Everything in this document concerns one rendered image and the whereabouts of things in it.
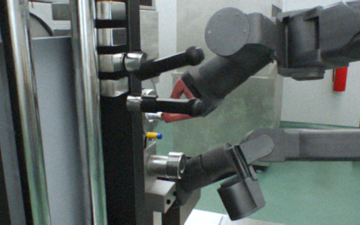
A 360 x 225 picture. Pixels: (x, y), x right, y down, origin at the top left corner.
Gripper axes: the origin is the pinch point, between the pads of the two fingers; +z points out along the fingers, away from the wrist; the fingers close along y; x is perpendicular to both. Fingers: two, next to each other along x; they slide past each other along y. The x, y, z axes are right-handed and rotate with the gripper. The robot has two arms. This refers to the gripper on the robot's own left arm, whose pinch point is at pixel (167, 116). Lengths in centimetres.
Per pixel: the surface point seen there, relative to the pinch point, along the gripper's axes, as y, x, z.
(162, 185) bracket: -2.2, -8.4, 7.2
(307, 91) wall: 451, -71, 34
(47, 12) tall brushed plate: 20.2, 37.8, 18.9
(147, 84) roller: 2.7, 6.5, 0.8
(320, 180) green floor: 273, -121, 51
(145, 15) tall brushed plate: 77, 39, 20
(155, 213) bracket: -3.4, -11.4, 10.6
